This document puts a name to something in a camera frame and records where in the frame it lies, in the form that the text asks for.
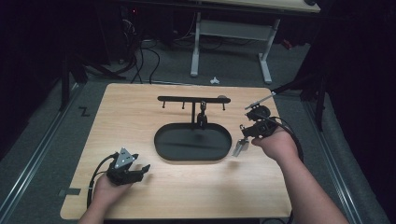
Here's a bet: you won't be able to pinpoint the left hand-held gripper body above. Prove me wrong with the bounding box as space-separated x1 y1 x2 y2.
106 147 145 187

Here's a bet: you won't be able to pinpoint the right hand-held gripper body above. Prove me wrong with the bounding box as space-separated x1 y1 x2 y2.
242 91 278 139

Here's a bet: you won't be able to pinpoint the black key rack with tray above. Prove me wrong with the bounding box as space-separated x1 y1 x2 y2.
153 95 233 162

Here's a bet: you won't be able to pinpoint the person's left hand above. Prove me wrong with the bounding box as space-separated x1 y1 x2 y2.
92 175 134 209

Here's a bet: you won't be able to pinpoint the person's right hand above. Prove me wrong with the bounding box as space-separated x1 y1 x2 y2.
251 129 300 163

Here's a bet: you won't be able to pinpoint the black metal stand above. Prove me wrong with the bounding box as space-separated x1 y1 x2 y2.
58 50 127 113
271 69 329 133

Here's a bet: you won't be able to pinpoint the black floor tape mark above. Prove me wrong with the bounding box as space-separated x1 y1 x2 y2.
78 105 92 118

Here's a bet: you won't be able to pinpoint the white-framed desk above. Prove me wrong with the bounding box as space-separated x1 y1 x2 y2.
190 0 321 86

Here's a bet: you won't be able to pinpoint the metal floor rail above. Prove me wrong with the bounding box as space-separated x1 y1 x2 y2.
0 83 82 224
303 101 364 224

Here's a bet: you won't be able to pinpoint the black floor cables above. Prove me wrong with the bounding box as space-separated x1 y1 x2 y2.
120 18 162 85

